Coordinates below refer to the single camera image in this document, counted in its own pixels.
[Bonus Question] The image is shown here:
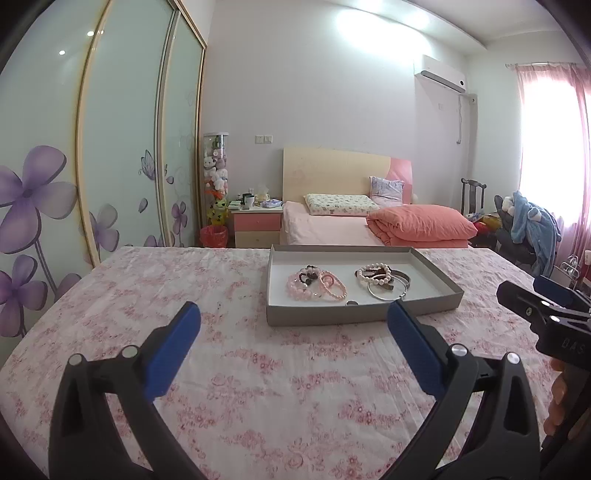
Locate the black wooden chair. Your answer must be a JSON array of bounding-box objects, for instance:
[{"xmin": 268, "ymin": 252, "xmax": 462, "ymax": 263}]
[{"xmin": 460, "ymin": 178, "xmax": 488, "ymax": 217}]

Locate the cream floral pillow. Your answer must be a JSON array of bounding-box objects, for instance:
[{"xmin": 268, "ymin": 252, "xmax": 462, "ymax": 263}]
[{"xmin": 303, "ymin": 193, "xmax": 379, "ymax": 217}]

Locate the red waste bin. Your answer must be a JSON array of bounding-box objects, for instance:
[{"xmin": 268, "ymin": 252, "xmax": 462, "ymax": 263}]
[{"xmin": 199, "ymin": 225, "xmax": 228, "ymax": 250}]

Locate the dark office chair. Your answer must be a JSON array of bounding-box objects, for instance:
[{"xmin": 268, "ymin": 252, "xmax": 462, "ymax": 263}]
[{"xmin": 493, "ymin": 195, "xmax": 546, "ymax": 266}]

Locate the beige and pink headboard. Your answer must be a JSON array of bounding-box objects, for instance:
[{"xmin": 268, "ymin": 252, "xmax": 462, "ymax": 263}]
[{"xmin": 283, "ymin": 147, "xmax": 413, "ymax": 206}]

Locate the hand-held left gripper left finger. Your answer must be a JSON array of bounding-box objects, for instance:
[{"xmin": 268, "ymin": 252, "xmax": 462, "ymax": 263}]
[{"xmin": 48, "ymin": 301, "xmax": 202, "ymax": 480}]

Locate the white air conditioner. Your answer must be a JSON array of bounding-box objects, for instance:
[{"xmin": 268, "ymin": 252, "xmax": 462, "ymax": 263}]
[{"xmin": 414, "ymin": 54, "xmax": 468, "ymax": 93}]

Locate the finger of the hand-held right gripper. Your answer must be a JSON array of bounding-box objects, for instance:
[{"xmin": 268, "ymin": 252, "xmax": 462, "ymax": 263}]
[
  {"xmin": 496, "ymin": 280, "xmax": 561, "ymax": 333},
  {"xmin": 533, "ymin": 276, "xmax": 591, "ymax": 319}
]

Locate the pink bead flower bracelet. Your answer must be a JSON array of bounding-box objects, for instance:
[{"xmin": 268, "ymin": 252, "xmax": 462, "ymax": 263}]
[{"xmin": 287, "ymin": 271, "xmax": 321, "ymax": 302}]

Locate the white pearl bracelet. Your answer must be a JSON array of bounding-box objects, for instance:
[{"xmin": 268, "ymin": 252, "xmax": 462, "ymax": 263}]
[{"xmin": 355, "ymin": 263, "xmax": 393, "ymax": 285}]

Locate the thin silver bangle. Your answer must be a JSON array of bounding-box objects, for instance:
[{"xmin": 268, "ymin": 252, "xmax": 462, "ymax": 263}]
[{"xmin": 367, "ymin": 277, "xmax": 410, "ymax": 302}]

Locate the orange folded duvet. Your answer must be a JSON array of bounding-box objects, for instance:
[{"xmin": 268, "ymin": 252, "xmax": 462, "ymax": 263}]
[{"xmin": 366, "ymin": 205, "xmax": 478, "ymax": 248}]

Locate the wide grey metal cuff bangle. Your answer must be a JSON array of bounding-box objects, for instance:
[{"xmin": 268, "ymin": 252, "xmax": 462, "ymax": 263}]
[{"xmin": 369, "ymin": 272, "xmax": 413, "ymax": 291}]

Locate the pink and beige nightstand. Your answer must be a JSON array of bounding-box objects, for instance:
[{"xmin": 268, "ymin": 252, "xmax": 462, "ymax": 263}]
[{"xmin": 231, "ymin": 203, "xmax": 284, "ymax": 248}]

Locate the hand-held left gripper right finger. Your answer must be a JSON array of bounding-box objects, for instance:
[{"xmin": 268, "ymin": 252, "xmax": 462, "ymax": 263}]
[{"xmin": 387, "ymin": 299, "xmax": 541, "ymax": 480}]

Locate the grey cardboard tray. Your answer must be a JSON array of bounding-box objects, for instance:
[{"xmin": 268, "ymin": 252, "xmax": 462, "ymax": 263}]
[{"xmin": 266, "ymin": 244, "xmax": 464, "ymax": 328}]

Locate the rose gold pearl coil bracelet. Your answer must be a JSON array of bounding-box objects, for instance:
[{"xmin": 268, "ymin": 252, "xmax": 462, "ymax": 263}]
[{"xmin": 318, "ymin": 272, "xmax": 348, "ymax": 304}]

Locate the bed with pink sheet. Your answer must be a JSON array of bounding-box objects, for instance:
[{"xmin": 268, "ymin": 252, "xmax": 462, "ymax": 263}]
[{"xmin": 281, "ymin": 200, "xmax": 469, "ymax": 248}]

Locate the person's right hand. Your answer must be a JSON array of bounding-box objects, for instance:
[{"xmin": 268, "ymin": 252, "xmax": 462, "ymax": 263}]
[{"xmin": 544, "ymin": 357, "xmax": 573, "ymax": 438}]

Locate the floral sliding door wardrobe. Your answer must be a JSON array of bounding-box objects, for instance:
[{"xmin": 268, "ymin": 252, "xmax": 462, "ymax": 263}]
[{"xmin": 0, "ymin": 0, "xmax": 207, "ymax": 342}]

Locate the colourful toys pile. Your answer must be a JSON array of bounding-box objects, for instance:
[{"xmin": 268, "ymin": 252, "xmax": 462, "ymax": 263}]
[{"xmin": 473, "ymin": 215, "xmax": 502, "ymax": 236}]

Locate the clear plush toy tube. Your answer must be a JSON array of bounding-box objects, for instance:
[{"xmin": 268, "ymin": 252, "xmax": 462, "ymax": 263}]
[{"xmin": 203, "ymin": 132, "xmax": 230, "ymax": 227}]

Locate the blue plush garment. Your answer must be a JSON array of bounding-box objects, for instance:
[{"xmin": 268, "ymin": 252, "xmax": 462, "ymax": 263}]
[{"xmin": 508, "ymin": 191, "xmax": 561, "ymax": 278}]

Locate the pink curtain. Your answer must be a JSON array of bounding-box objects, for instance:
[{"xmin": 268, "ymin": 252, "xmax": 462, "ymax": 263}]
[{"xmin": 508, "ymin": 62, "xmax": 591, "ymax": 278}]

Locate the purple patterned pillow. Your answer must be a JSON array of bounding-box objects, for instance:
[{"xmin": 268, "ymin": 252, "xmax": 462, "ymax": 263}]
[{"xmin": 369, "ymin": 176, "xmax": 404, "ymax": 208}]

